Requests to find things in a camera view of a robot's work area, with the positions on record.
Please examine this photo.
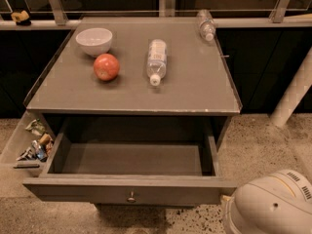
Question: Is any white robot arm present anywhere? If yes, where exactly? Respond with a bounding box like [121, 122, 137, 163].
[218, 50, 312, 234]

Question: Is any grey drawer cabinet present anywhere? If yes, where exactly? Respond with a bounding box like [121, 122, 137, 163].
[22, 16, 244, 151]

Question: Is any metal window railing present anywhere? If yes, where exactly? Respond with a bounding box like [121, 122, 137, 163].
[0, 0, 312, 30]

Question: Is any clear water bottle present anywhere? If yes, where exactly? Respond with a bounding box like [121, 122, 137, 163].
[197, 10, 215, 42]
[146, 39, 167, 87]

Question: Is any clear water bottle centre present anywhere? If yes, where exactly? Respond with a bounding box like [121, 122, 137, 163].
[146, 39, 167, 87]

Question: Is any brown snack packet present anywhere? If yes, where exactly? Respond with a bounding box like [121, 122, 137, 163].
[39, 134, 53, 145]

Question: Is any blue foil snack packet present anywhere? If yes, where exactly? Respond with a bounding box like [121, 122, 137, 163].
[31, 140, 48, 162]

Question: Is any red apple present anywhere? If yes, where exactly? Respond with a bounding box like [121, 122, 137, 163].
[94, 54, 120, 81]

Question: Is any yellow black object on ledge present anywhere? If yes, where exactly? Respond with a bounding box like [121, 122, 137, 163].
[11, 10, 31, 25]

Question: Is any clear plastic side bin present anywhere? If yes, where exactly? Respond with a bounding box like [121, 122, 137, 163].
[1, 111, 58, 177]

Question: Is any white ceramic bowl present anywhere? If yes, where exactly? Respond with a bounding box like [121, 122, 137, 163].
[75, 28, 113, 58]

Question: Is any clear water bottle rear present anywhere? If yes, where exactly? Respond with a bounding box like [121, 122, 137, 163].
[197, 10, 215, 42]

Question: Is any green snack packet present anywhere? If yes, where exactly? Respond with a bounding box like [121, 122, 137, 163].
[25, 119, 46, 137]

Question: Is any grey top drawer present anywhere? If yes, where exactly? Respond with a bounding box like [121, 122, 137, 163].
[23, 116, 236, 207]

